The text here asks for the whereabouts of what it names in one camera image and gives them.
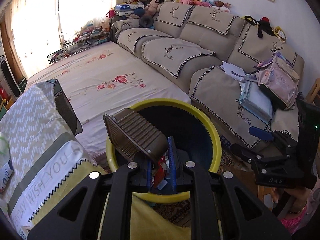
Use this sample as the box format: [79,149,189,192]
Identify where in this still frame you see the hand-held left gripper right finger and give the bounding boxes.
[167,136,292,240]

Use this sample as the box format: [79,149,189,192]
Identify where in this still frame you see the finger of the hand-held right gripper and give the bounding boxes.
[249,126,298,147]
[229,144,298,170]

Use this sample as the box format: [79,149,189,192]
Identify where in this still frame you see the white floral carton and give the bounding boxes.
[0,159,14,194]

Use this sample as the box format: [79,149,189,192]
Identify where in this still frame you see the wooden chair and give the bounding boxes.
[304,77,320,104]

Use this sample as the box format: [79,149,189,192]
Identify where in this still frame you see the black red mouse plush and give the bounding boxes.
[244,15,275,38]

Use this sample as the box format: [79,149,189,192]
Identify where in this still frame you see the yellow hooded doll plush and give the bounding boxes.
[272,26,287,43]

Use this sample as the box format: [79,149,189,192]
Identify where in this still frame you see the blue star-print case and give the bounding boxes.
[115,4,137,18]

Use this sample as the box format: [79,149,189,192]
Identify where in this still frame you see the black yellow-rimmed bin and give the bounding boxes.
[106,98,222,204]

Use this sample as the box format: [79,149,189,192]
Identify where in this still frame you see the dark green carton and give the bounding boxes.
[17,76,28,98]

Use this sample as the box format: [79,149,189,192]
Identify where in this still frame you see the person's right hand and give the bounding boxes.
[272,186,310,210]

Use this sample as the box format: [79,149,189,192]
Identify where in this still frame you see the dark round cushion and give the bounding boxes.
[139,15,154,28]

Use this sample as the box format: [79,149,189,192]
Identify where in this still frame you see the brown ribbed plastic tray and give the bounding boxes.
[102,109,169,163]

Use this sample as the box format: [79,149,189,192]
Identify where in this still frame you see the pile of books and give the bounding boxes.
[72,21,110,47]

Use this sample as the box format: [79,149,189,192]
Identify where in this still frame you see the red snack bag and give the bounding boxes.
[149,155,172,189]

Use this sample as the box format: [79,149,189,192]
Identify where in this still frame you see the pink school backpack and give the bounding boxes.
[257,52,300,110]

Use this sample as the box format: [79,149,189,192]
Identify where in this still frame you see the black white tower fan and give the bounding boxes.
[0,55,20,98]

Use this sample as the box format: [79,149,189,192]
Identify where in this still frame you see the floral bed sheet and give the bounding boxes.
[25,41,192,160]

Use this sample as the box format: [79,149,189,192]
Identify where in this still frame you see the beige sofa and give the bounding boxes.
[110,2,306,155]

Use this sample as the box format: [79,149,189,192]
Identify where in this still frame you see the loose white papers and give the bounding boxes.
[219,61,255,80]

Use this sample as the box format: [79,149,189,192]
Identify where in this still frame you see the beaded bracelet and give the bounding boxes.
[289,204,307,215]

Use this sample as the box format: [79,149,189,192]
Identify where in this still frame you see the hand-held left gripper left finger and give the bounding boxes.
[27,152,153,240]

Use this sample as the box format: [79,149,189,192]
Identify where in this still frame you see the sheer embroidered curtain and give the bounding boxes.
[5,0,59,78]
[57,0,135,43]

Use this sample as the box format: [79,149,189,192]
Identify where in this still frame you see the person's right forearm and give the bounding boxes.
[280,180,320,235]

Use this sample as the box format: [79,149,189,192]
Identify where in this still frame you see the stack of clear folders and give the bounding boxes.
[239,80,274,124]

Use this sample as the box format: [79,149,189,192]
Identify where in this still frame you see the low glass shelf with clutter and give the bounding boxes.
[47,31,110,64]

